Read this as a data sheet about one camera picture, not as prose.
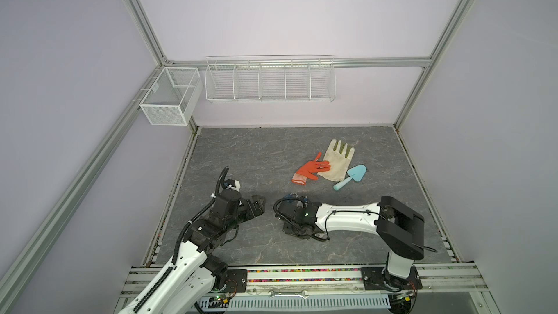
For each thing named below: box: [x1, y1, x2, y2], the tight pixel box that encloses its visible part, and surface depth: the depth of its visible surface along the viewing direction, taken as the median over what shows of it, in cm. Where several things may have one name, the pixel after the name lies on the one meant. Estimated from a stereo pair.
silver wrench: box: [268, 289, 310, 299], surface depth 73 cm
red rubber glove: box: [291, 151, 331, 186], surface depth 102 cm
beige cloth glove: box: [317, 138, 355, 183], surface depth 107 cm
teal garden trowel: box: [333, 164, 367, 192], surface depth 104 cm
